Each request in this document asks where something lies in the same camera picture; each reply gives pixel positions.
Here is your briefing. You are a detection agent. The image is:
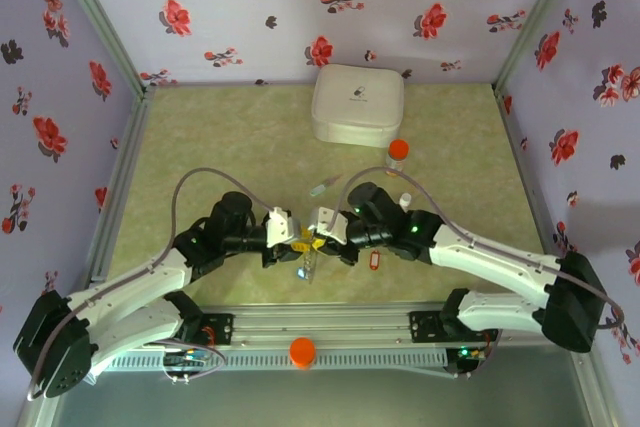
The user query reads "orange capped pill bottle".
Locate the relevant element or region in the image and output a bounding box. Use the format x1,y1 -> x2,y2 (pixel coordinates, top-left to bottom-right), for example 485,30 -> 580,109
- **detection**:
385,139 -> 411,177

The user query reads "white square lidded box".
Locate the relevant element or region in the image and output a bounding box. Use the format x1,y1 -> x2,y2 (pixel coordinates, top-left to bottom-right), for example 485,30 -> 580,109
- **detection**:
310,64 -> 405,147

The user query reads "aluminium frame rail long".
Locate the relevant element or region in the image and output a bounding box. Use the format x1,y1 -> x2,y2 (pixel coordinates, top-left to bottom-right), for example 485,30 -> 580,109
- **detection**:
54,302 -> 596,348

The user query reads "aluminium corner post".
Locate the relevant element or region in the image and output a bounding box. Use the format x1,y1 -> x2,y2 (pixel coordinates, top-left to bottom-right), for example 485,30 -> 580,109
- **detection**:
46,0 -> 151,96
494,0 -> 587,91

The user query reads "aluminium side rail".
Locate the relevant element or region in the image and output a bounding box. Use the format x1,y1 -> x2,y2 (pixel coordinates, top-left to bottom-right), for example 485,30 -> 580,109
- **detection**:
82,85 -> 157,298

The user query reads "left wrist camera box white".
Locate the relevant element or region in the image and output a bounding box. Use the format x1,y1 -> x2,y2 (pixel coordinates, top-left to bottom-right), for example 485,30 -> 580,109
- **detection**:
264,206 -> 304,250

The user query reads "orange round cap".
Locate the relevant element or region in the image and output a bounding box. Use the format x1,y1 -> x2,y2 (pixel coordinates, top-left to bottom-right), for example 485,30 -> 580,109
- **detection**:
289,336 -> 317,371

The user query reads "small electronics board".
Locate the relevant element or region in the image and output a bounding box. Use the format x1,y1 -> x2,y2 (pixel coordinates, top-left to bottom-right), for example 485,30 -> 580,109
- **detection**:
446,344 -> 489,379
163,345 -> 211,382

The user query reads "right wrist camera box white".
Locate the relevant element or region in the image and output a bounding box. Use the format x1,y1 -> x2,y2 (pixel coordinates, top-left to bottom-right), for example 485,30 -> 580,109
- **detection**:
307,205 -> 348,245

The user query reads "white slotted cable duct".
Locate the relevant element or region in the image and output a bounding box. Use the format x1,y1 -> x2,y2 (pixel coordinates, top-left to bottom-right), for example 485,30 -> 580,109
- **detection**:
107,349 -> 449,372

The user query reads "grey base cable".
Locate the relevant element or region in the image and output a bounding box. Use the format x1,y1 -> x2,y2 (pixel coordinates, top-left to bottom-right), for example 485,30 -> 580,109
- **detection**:
444,326 -> 504,378
162,319 -> 229,384

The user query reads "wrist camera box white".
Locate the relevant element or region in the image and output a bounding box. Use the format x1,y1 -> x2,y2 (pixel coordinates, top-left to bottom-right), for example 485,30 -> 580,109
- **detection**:
307,205 -> 348,245
264,206 -> 304,250

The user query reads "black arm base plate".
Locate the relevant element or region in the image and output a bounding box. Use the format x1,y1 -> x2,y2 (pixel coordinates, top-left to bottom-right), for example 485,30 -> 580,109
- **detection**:
182,313 -> 235,347
408,310 -> 500,343

